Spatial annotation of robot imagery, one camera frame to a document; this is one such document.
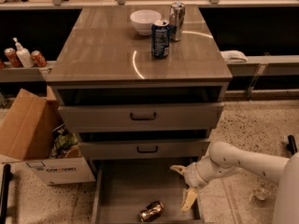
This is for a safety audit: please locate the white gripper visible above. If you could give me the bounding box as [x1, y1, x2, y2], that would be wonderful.
[170, 161, 207, 212]

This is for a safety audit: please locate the orange soda can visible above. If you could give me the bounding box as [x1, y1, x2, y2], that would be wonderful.
[139, 201, 164, 222]

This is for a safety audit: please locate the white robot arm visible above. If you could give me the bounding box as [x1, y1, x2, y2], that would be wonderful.
[170, 142, 299, 224]

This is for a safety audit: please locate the bottom open grey drawer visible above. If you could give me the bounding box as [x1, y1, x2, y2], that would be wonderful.
[92, 158, 204, 224]

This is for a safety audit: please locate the middle grey drawer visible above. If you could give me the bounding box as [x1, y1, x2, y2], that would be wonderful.
[78, 139, 210, 160]

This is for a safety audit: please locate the grey drawer cabinet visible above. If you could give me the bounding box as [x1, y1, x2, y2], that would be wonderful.
[46, 4, 234, 224]

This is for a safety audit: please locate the top grey drawer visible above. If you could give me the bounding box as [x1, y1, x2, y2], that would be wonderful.
[59, 103, 224, 133]

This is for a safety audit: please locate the blue soda can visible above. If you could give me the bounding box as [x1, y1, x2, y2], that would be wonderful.
[151, 19, 170, 58]

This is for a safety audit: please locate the silver soda can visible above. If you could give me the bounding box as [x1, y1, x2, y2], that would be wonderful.
[169, 2, 185, 41]

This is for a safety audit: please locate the red can right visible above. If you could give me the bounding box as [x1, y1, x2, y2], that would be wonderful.
[31, 50, 47, 67]

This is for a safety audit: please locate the red can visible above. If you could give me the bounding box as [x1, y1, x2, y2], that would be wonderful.
[5, 48, 21, 67]
[31, 50, 47, 67]

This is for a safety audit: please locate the red can left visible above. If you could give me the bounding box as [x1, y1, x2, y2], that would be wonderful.
[5, 48, 21, 67]

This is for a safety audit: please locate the clear drinking glass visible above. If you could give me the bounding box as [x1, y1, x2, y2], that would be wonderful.
[253, 182, 278, 201]

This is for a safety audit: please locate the black bar right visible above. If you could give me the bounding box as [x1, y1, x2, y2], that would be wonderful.
[287, 135, 298, 155]

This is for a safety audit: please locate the black bar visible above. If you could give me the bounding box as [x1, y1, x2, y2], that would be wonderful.
[0, 164, 13, 224]
[287, 135, 298, 155]

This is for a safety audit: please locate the white printed cardboard box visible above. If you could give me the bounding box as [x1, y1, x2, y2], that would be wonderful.
[21, 156, 96, 186]

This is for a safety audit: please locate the green snack bag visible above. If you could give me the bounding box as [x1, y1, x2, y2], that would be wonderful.
[50, 124, 78, 158]

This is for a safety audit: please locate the folded white cloth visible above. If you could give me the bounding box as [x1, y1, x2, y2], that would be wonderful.
[221, 50, 248, 63]

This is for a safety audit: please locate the brown cardboard box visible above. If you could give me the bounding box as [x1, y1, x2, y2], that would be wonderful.
[0, 89, 62, 161]

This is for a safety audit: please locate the white bowl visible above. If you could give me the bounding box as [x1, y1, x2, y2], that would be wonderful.
[130, 9, 162, 35]

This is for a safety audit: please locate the black bar left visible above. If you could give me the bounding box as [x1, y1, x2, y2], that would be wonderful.
[0, 164, 13, 224]

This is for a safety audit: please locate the white pump bottle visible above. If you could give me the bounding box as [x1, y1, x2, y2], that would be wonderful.
[13, 37, 35, 68]

